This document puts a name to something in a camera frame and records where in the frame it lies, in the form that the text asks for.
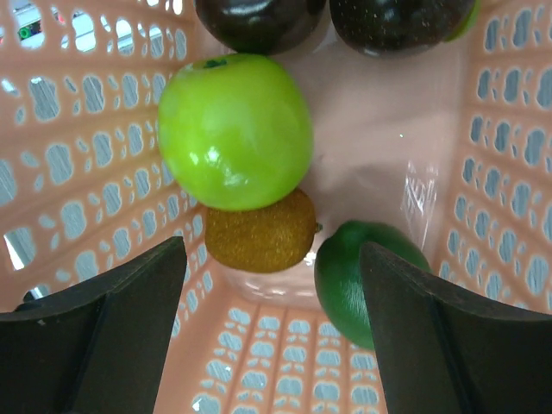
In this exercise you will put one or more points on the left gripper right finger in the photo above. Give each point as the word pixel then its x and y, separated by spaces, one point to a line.
pixel 444 349

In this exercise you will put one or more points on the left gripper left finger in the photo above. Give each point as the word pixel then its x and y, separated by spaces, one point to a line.
pixel 99 346

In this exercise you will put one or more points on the dark green fruit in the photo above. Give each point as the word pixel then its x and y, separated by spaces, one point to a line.
pixel 338 280

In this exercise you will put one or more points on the pink plastic basket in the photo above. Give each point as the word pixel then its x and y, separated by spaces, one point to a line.
pixel 451 146

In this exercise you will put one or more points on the green lime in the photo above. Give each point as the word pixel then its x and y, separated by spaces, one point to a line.
pixel 235 131

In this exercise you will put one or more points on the brown kiwi fruit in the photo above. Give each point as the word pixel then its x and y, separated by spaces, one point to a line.
pixel 267 240

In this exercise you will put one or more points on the dark brown round fruit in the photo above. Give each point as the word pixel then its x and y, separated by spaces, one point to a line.
pixel 260 26

